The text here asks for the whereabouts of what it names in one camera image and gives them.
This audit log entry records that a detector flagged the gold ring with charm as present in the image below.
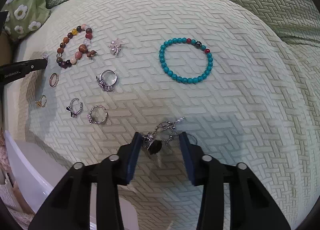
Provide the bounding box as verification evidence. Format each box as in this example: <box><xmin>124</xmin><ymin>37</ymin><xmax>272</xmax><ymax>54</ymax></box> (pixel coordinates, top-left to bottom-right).
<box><xmin>35</xmin><ymin>94</ymin><xmax>48</xmax><ymax>108</ymax></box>

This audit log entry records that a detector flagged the rose gold thin ring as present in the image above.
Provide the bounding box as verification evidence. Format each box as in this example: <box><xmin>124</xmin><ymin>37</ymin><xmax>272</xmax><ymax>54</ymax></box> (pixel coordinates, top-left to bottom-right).
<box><xmin>49</xmin><ymin>72</ymin><xmax>60</xmax><ymax>87</ymax></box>

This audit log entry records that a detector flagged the silver ring with black bow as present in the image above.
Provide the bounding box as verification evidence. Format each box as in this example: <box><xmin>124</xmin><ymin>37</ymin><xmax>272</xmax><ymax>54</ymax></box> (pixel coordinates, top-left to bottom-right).
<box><xmin>66</xmin><ymin>97</ymin><xmax>84</xmax><ymax>118</ymax></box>

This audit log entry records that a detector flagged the multicolour wooden bead bracelet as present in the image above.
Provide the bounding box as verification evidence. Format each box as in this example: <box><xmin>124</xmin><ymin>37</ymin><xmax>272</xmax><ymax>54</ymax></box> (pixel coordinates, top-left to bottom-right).
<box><xmin>56</xmin><ymin>23</ymin><xmax>98</xmax><ymax>69</ymax></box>

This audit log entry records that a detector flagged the silver beaded ring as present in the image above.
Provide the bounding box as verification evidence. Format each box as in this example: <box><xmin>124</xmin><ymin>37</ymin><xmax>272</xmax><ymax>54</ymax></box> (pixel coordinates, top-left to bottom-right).
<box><xmin>87</xmin><ymin>104</ymin><xmax>109</xmax><ymax>126</ymax></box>

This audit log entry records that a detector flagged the silver ornate wide ring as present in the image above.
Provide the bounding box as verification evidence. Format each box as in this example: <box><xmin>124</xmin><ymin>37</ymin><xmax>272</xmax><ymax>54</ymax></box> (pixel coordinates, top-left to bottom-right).
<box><xmin>95</xmin><ymin>69</ymin><xmax>118</xmax><ymax>93</ymax></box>

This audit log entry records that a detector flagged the turquoise bead bracelet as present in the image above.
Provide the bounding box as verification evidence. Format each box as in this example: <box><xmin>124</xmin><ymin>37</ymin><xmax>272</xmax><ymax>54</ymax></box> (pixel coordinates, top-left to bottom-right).
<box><xmin>158</xmin><ymin>37</ymin><xmax>214</xmax><ymax>84</ymax></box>

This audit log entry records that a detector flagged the white plastic tray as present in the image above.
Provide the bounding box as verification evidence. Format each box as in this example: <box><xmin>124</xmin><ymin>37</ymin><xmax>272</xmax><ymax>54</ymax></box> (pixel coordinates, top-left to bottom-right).
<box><xmin>4</xmin><ymin>131</ymin><xmax>139</xmax><ymax>229</ymax></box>

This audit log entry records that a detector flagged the green daisy pillow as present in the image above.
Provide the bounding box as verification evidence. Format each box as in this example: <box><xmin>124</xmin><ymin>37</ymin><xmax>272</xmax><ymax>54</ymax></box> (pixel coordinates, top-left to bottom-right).
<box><xmin>2</xmin><ymin>0</ymin><xmax>50</xmax><ymax>42</ymax></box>

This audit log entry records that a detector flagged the green textured seat cover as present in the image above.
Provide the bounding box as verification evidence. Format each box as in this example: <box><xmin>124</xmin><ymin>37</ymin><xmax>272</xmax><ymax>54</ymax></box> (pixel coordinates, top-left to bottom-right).
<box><xmin>4</xmin><ymin>0</ymin><xmax>319</xmax><ymax>228</ymax></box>

